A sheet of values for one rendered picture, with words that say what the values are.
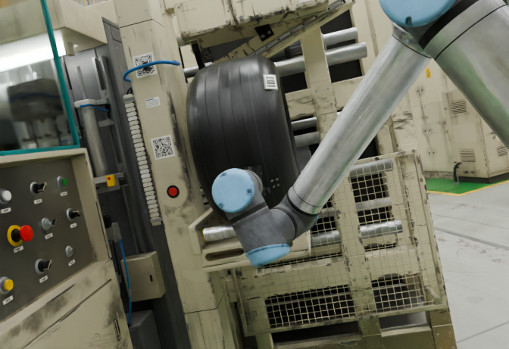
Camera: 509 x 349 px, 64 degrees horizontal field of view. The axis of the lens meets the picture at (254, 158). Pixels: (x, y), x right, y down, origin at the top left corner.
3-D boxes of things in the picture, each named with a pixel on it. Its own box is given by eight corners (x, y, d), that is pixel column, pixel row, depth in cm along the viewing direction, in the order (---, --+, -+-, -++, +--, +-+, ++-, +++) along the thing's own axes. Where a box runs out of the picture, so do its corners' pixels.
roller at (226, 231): (199, 227, 137) (203, 230, 141) (200, 241, 135) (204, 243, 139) (301, 208, 132) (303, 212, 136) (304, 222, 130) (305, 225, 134)
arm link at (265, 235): (304, 243, 91) (278, 194, 93) (276, 265, 82) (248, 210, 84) (275, 255, 97) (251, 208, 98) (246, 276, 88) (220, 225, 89)
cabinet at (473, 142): (491, 184, 507) (473, 85, 500) (456, 182, 563) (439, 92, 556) (547, 168, 529) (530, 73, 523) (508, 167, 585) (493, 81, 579)
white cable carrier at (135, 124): (152, 225, 147) (122, 95, 144) (157, 222, 152) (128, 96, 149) (163, 223, 146) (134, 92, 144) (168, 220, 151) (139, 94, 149)
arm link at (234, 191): (223, 223, 85) (201, 181, 86) (234, 217, 97) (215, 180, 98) (262, 202, 84) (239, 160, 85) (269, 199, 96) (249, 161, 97)
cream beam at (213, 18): (180, 39, 165) (172, 3, 164) (196, 50, 190) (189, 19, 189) (329, 1, 157) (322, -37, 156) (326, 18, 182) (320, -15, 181)
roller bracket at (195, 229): (193, 256, 133) (186, 227, 132) (219, 226, 172) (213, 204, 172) (203, 254, 132) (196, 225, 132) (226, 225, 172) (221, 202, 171)
